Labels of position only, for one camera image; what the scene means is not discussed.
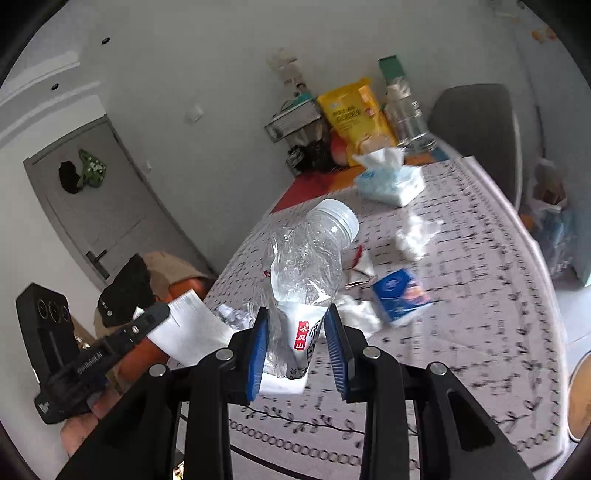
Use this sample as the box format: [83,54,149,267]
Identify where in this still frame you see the white paper sheet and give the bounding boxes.
[147,290,235,366]

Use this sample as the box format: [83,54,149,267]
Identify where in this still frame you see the small blue white carton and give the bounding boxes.
[372,269,433,327]

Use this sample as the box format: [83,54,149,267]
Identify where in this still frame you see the crushed clear plastic bottle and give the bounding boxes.
[259,199,360,381]

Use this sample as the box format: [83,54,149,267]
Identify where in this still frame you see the person's left hand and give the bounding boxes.
[60,388,121,457]

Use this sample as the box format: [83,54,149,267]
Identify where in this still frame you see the orange chair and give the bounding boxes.
[94,251,216,392]

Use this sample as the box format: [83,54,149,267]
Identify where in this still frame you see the patterned white tablecloth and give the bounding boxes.
[229,159,568,479]

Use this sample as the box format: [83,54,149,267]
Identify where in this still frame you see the crumpled white tissue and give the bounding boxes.
[394,214,444,261]

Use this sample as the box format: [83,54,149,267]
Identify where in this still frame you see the red placemat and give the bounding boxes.
[270,165,363,213]

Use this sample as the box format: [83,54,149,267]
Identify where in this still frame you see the blue tissue pack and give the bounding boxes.
[353,147,426,208]

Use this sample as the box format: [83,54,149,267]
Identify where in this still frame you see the grey door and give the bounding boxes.
[24,116,212,290]

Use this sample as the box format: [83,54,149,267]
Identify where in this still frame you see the clear glass jar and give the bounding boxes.
[385,76,437,155]

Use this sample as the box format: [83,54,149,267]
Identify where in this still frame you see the yellow snack bag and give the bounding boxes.
[318,77,398,166]

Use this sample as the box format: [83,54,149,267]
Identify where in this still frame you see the white plastic bag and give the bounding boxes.
[526,158,568,218]

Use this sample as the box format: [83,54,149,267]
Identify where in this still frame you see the grey dining chair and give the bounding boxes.
[428,84,523,208]

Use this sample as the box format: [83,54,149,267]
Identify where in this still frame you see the green tall box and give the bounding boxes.
[379,55,407,86]

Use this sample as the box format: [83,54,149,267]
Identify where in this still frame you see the black wire rack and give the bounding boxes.
[264,98,335,176]

